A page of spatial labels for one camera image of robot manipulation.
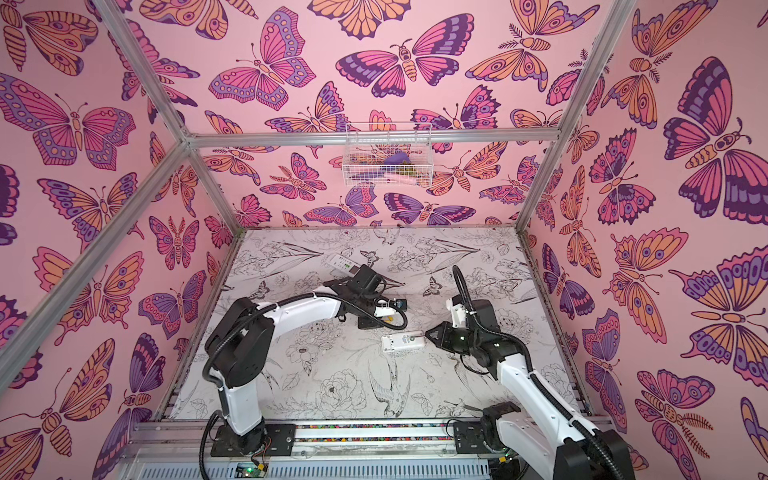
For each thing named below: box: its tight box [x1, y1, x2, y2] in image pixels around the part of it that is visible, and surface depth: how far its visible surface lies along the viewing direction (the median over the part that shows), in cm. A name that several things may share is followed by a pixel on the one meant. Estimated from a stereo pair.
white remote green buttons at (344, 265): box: [326, 254, 361, 277], surface depth 110 cm
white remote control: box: [381, 334, 425, 352], surface depth 91 cm
